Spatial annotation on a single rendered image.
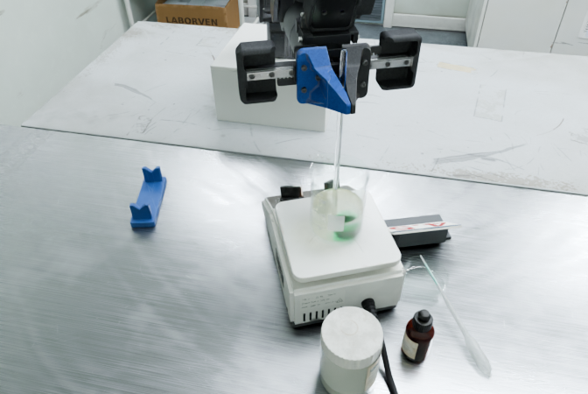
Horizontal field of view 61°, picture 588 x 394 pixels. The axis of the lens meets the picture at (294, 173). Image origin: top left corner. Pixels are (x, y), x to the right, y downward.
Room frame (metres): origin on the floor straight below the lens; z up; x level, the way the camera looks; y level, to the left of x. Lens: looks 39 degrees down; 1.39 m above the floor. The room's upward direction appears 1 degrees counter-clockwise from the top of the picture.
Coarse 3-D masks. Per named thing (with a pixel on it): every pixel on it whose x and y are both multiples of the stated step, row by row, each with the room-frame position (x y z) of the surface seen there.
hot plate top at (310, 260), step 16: (368, 192) 0.46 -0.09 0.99; (288, 208) 0.43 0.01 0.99; (304, 208) 0.43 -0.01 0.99; (368, 208) 0.43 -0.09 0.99; (288, 224) 0.40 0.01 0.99; (304, 224) 0.40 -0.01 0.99; (368, 224) 0.40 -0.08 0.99; (384, 224) 0.40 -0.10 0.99; (288, 240) 0.38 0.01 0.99; (304, 240) 0.38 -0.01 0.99; (368, 240) 0.38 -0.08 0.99; (384, 240) 0.38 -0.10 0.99; (288, 256) 0.35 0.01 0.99; (304, 256) 0.35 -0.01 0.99; (320, 256) 0.35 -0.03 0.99; (336, 256) 0.35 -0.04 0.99; (352, 256) 0.35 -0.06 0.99; (368, 256) 0.35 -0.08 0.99; (384, 256) 0.35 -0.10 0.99; (400, 256) 0.35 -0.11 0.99; (304, 272) 0.33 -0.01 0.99; (320, 272) 0.33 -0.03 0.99; (336, 272) 0.33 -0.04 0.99; (352, 272) 0.33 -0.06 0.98
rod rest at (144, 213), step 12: (144, 168) 0.57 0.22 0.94; (156, 168) 0.57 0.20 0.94; (144, 180) 0.57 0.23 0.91; (156, 180) 0.57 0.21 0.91; (144, 192) 0.55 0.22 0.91; (156, 192) 0.55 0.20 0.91; (132, 204) 0.49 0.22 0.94; (144, 204) 0.49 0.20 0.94; (156, 204) 0.52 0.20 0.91; (132, 216) 0.49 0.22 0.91; (144, 216) 0.49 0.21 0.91; (156, 216) 0.50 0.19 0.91
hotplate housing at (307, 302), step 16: (272, 208) 0.45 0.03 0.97; (272, 224) 0.42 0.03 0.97; (272, 240) 0.43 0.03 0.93; (288, 272) 0.35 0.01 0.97; (368, 272) 0.34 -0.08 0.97; (384, 272) 0.34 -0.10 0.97; (400, 272) 0.35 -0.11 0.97; (288, 288) 0.33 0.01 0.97; (304, 288) 0.33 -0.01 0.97; (320, 288) 0.33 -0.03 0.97; (336, 288) 0.33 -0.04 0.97; (352, 288) 0.33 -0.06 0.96; (368, 288) 0.34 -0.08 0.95; (384, 288) 0.34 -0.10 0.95; (400, 288) 0.34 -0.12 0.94; (288, 304) 0.33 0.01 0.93; (304, 304) 0.32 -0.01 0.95; (320, 304) 0.32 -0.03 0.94; (336, 304) 0.33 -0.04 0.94; (352, 304) 0.33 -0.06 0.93; (368, 304) 0.33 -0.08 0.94; (384, 304) 0.34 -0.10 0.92; (304, 320) 0.32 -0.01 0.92; (320, 320) 0.33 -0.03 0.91
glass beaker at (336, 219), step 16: (320, 160) 0.42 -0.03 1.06; (352, 160) 0.42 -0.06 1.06; (320, 176) 0.42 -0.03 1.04; (352, 176) 0.42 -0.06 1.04; (368, 176) 0.39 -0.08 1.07; (320, 192) 0.37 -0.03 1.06; (352, 192) 0.37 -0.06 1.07; (320, 208) 0.37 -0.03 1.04; (336, 208) 0.37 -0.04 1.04; (352, 208) 0.37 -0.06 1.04; (320, 224) 0.37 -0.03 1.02; (336, 224) 0.37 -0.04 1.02; (352, 224) 0.37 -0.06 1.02; (320, 240) 0.37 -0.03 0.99; (336, 240) 0.37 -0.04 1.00; (352, 240) 0.37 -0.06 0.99
